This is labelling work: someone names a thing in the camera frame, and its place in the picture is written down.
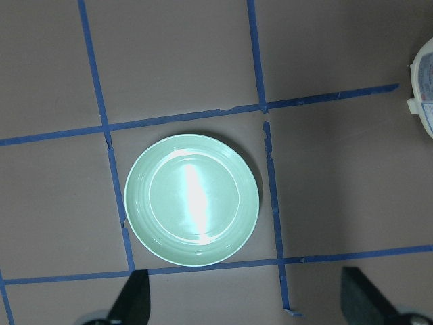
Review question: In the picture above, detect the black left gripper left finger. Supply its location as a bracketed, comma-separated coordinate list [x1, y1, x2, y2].
[107, 269, 150, 325]

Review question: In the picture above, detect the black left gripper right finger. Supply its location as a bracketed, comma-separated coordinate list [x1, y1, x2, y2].
[340, 267, 401, 324]

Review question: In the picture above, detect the light green round plate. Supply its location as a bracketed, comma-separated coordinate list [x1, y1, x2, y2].
[124, 134, 260, 267]

